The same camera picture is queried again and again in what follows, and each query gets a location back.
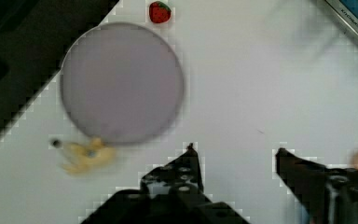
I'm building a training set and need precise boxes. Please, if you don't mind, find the red toy strawberry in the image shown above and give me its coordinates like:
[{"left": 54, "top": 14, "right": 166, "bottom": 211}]
[{"left": 148, "top": 1, "right": 172, "bottom": 24}]

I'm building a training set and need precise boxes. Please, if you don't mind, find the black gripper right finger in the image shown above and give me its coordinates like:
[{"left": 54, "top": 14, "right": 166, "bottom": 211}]
[{"left": 275, "top": 147, "right": 358, "bottom": 224}]

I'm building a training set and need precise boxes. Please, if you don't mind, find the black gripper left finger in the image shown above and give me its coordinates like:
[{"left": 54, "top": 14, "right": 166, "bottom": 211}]
[{"left": 81, "top": 144, "right": 250, "bottom": 224}]

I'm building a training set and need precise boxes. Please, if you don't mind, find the grey round plate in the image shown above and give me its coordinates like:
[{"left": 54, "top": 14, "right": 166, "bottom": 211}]
[{"left": 61, "top": 22, "right": 185, "bottom": 145}]

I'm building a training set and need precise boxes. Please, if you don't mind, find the yellow toy banana peel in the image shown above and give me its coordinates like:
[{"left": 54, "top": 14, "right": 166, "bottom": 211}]
[{"left": 62, "top": 137, "right": 116, "bottom": 175}]

